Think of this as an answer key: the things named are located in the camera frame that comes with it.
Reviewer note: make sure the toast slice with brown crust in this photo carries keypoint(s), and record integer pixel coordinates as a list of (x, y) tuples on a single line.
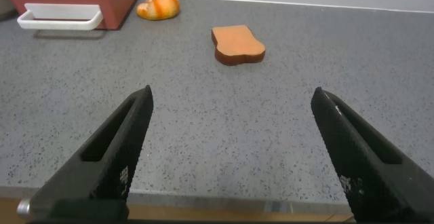
[(237, 42)]

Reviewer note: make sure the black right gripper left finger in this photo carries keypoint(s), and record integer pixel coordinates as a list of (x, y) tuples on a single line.
[(112, 156)]

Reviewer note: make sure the orange round bread bun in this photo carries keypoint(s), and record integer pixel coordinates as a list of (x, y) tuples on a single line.
[(159, 6)]

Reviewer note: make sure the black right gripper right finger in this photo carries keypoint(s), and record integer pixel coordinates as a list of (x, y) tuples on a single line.
[(366, 169)]

